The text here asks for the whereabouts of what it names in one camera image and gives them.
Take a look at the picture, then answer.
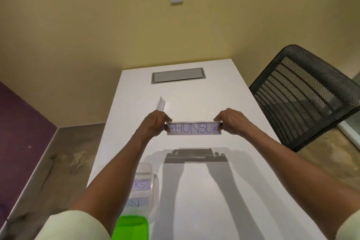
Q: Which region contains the person's right hand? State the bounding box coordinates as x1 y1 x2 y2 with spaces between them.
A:
213 108 254 136

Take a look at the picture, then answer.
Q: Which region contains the clear plastic container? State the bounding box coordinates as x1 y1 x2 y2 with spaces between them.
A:
123 162 160 219

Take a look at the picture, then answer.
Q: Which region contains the person's left hand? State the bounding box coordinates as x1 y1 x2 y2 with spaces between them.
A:
138 109 173 139

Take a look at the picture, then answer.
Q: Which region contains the pale green shirt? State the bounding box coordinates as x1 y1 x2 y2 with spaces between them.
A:
33 210 360 240

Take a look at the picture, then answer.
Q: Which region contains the green plastic lid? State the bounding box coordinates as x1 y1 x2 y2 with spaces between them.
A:
111 215 149 240

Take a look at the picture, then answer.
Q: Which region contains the white-framed glass door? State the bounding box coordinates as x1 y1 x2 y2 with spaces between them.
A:
337 72 360 150

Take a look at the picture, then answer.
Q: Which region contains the grey table cable hatch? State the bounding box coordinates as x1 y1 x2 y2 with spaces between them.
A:
151 67 206 84

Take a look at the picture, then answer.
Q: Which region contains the person's right forearm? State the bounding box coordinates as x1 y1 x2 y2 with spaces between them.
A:
241 124 360 239

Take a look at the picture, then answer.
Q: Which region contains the person's left forearm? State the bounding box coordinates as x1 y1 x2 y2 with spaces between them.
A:
69 131 154 235

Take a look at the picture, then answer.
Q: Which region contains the black mesh office chair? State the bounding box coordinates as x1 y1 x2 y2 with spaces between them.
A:
249 44 360 153

